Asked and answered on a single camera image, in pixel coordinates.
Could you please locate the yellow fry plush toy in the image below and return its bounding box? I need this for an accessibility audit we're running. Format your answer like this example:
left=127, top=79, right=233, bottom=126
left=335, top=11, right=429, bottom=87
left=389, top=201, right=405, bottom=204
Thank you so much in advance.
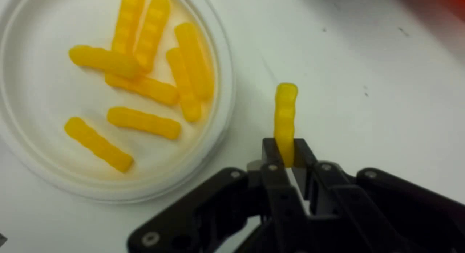
left=104, top=73, right=181, bottom=107
left=166, top=47, right=202, bottom=123
left=68, top=45, right=142, bottom=79
left=64, top=116, right=134, bottom=174
left=106, top=106, right=182, bottom=140
left=110, top=0, right=146, bottom=56
left=134, top=0, right=171, bottom=74
left=174, top=22, right=215, bottom=101
left=274, top=82, right=299, bottom=169

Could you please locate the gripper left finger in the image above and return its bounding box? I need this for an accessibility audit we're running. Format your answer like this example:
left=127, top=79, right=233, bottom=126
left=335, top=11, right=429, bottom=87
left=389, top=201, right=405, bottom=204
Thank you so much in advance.
left=127, top=138, right=308, bottom=253

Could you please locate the white paper plate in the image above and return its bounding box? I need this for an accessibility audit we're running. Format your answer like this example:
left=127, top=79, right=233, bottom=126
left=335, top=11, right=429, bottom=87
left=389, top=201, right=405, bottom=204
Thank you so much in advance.
left=0, top=0, right=237, bottom=204

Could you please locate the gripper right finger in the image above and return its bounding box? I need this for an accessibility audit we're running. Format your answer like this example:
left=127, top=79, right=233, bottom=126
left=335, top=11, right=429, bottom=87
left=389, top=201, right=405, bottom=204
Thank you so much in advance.
left=293, top=138, right=465, bottom=253

